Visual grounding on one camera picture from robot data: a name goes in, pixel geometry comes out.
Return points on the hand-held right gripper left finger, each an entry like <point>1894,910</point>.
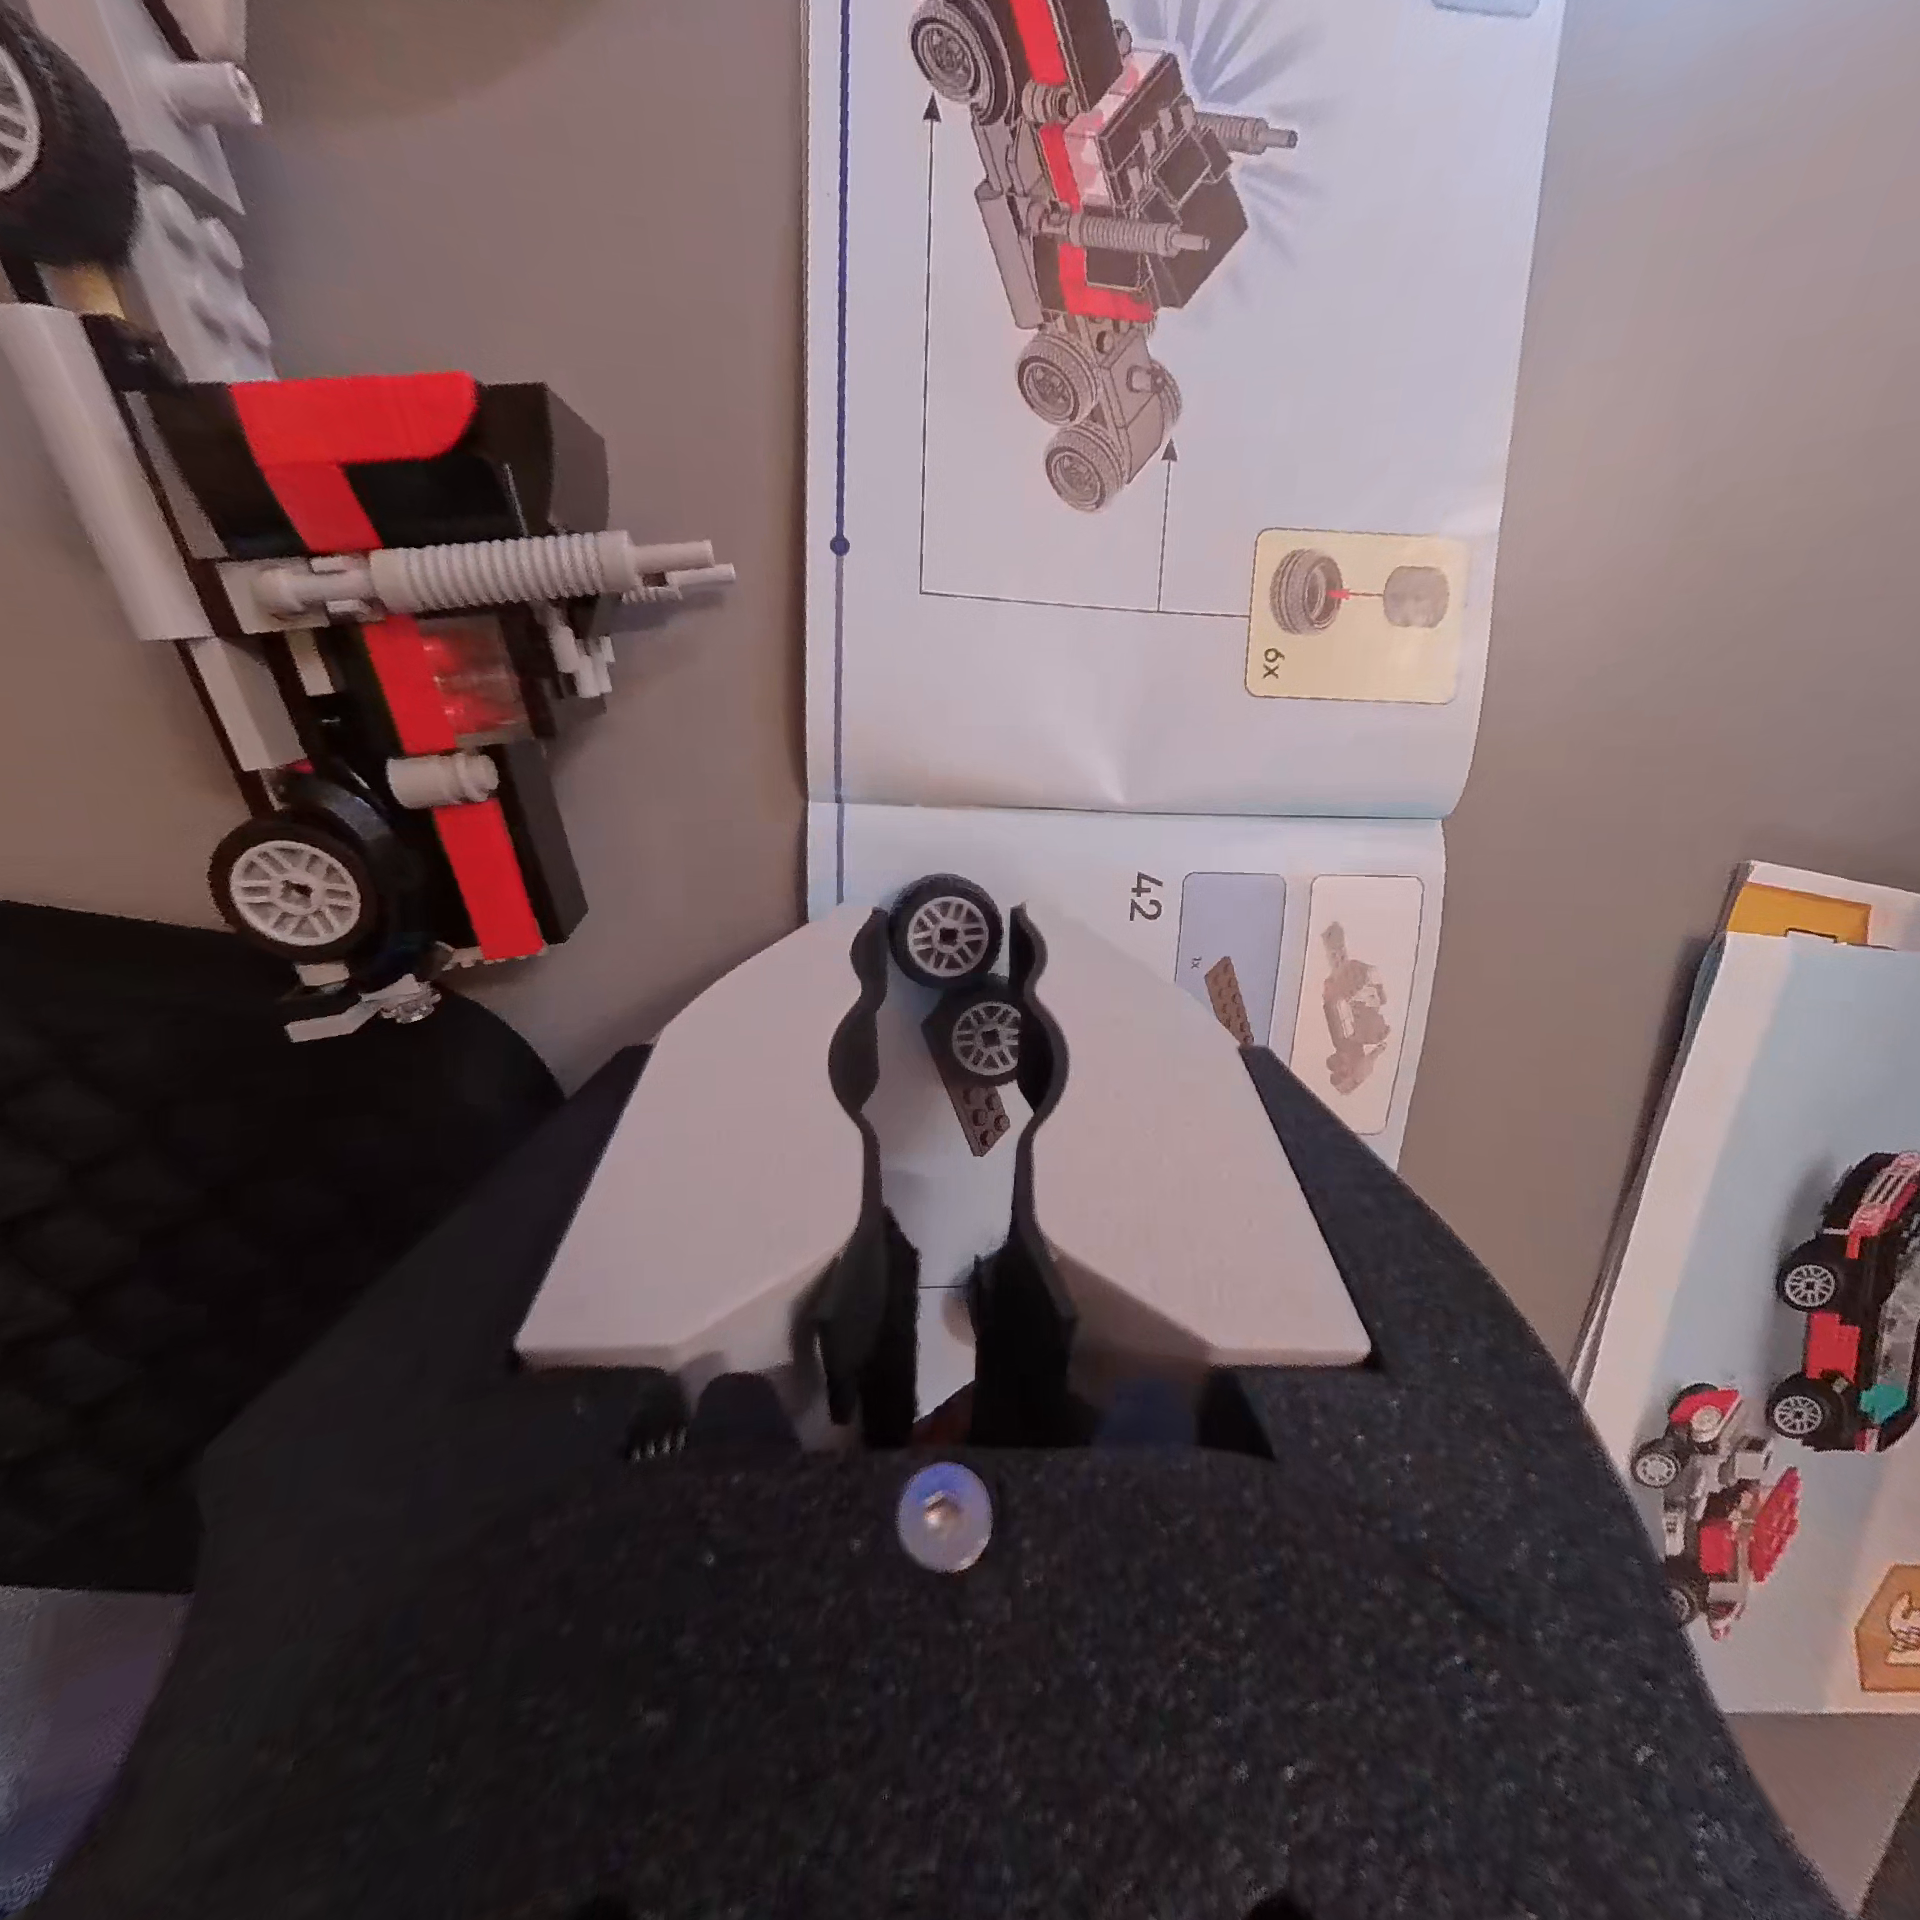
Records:
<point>706,1201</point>

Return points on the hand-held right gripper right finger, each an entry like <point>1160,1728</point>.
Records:
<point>1200,1201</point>

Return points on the small dark lego piece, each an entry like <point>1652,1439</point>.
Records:
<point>978,1120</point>

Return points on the red black lego vehicle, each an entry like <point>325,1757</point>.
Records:
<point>331,600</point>

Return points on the open lego instruction booklet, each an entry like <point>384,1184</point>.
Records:
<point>1200,690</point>

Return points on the closed lego instruction booklet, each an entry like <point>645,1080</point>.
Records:
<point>1771,1321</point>

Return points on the black quilted pad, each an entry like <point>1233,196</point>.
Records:
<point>210,1260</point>

